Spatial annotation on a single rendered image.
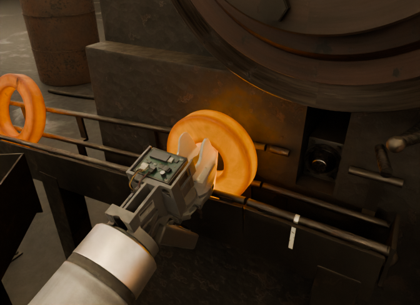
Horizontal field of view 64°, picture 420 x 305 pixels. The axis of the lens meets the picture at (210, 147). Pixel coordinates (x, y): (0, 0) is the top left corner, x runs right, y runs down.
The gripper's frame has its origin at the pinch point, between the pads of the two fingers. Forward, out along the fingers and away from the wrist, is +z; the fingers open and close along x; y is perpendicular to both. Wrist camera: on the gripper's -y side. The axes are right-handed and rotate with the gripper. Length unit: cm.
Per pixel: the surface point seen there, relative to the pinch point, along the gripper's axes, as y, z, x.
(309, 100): 13.2, -0.3, -15.3
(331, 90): 14.7, 0.2, -17.4
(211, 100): 3.6, 7.0, 3.0
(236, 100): 4.4, 7.3, -1.6
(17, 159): -1.5, -14.2, 32.5
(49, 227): -79, -3, 91
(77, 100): -108, 99, 194
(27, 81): -1, 4, 52
